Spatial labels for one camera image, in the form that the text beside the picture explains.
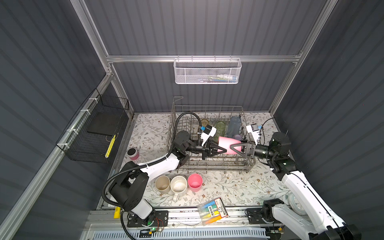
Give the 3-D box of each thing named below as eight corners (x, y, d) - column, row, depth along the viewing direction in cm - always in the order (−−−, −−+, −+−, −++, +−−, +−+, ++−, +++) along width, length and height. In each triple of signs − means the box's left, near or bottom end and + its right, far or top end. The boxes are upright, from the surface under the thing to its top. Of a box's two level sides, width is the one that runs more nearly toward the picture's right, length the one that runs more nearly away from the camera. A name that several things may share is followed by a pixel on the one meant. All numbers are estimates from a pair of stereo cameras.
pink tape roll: (129, 160, 97) (125, 155, 92) (131, 152, 100) (128, 147, 96) (138, 160, 97) (135, 155, 92) (140, 152, 100) (137, 147, 96)
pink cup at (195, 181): (188, 193, 83) (187, 188, 75) (188, 179, 88) (187, 173, 80) (202, 193, 83) (203, 188, 75) (202, 179, 88) (202, 173, 80)
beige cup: (157, 195, 83) (153, 189, 75) (159, 182, 87) (156, 175, 79) (171, 195, 83) (169, 189, 75) (172, 182, 87) (170, 175, 79)
